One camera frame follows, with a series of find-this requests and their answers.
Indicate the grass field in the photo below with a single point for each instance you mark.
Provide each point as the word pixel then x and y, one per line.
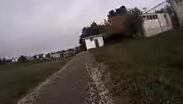
pixel 12 81

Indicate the white shed building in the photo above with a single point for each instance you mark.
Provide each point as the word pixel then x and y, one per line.
pixel 155 23

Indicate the dark trees behind buildings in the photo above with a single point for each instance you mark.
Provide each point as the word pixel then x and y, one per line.
pixel 116 23

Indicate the small white building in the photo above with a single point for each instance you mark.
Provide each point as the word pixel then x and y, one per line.
pixel 94 41

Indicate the grass verge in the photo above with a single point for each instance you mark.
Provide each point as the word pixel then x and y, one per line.
pixel 159 70

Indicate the grey gravel-edged asphalt path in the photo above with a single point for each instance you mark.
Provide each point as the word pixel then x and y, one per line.
pixel 63 95

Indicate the distant row of houses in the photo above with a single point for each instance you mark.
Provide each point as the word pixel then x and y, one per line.
pixel 46 55

